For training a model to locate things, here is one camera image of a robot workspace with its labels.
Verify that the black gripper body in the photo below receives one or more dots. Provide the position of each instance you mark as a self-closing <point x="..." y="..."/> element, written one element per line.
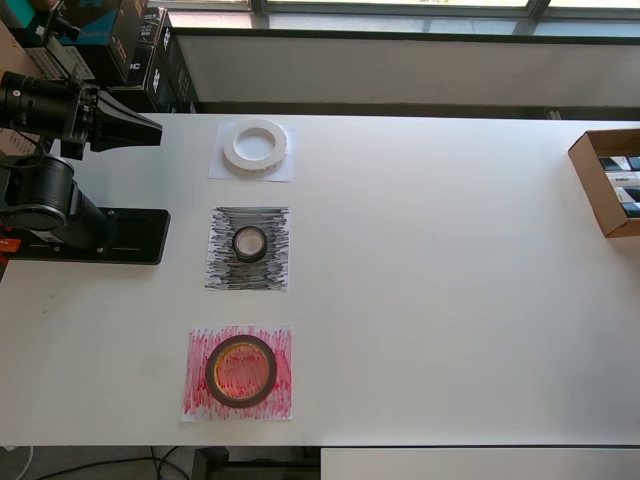
<point x="77" y="120"/>

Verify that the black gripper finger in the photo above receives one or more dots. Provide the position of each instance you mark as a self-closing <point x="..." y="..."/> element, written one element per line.
<point x="125" y="120"/>
<point x="120" y="139"/>

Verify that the black tape roll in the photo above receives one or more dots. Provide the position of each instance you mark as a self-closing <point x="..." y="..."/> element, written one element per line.
<point x="249" y="258"/>

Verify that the red tape roll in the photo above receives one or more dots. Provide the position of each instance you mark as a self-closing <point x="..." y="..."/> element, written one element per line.
<point x="240" y="403"/>

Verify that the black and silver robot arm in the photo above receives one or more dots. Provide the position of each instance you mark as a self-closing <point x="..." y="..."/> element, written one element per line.
<point x="40" y="190"/>

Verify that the white tape roll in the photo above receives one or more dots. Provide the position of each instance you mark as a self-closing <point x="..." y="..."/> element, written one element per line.
<point x="255" y="167"/>

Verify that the black box with white print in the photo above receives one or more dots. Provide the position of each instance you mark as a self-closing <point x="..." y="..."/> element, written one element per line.
<point x="172" y="75"/>

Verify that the black box with orange print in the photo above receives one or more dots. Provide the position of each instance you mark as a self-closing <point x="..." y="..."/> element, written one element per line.
<point x="135" y="50"/>

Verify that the dark teal box white label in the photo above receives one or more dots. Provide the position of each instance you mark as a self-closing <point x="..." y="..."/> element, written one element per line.
<point x="95" y="25"/>

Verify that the tall printed cardboard box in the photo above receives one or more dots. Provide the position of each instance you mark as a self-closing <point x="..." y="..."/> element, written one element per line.
<point x="10" y="50"/>

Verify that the plain white paper sheet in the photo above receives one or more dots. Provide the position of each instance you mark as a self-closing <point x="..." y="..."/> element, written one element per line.
<point x="217" y="172"/>

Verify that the plain teal box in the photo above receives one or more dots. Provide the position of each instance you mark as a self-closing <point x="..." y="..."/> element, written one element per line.
<point x="15" y="12"/>

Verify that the orange clamp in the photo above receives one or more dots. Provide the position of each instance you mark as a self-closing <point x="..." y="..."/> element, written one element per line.
<point x="10" y="246"/>

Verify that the black scribbled paper sheet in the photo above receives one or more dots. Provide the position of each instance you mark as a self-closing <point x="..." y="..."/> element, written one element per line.
<point x="270" y="280"/>

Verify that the red scribbled paper sheet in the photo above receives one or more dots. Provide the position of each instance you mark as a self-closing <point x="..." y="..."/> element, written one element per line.
<point x="200" y="405"/>

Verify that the open shallow cardboard box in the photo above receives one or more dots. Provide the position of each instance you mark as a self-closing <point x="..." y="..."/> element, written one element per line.
<point x="587" y="165"/>

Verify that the small black white carton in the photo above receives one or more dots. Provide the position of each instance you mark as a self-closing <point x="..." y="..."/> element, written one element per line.
<point x="620" y="164"/>
<point x="629" y="196"/>
<point x="631" y="210"/>

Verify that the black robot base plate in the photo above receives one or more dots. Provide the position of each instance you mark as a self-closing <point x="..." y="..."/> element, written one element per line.
<point x="140" y="235"/>

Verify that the wrist camera board with bracket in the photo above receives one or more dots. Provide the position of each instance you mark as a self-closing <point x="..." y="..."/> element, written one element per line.
<point x="56" y="20"/>

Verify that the black table frame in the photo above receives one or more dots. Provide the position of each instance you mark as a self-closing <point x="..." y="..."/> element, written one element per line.
<point x="210" y="465"/>

